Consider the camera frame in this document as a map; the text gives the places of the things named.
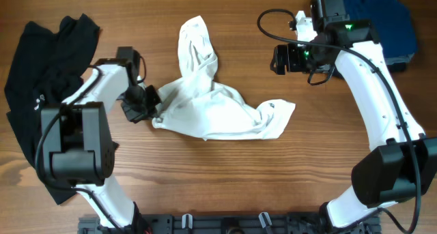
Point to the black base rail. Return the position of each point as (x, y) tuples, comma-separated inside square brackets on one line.
[(291, 223)]

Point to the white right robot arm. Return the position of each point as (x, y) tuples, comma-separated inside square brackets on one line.
[(401, 163)]

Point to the folded blue shirt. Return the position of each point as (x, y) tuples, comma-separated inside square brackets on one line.
[(392, 21)]

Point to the crumpled black t-shirt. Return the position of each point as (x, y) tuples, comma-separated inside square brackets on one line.
[(46, 69)]

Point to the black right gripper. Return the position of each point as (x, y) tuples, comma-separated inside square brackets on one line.
[(280, 59)]

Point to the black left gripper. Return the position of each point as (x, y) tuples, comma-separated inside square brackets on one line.
[(149, 112)]

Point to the white printed t-shirt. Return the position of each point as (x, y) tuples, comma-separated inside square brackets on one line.
[(197, 106)]

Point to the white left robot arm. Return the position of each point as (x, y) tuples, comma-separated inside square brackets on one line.
[(76, 153)]

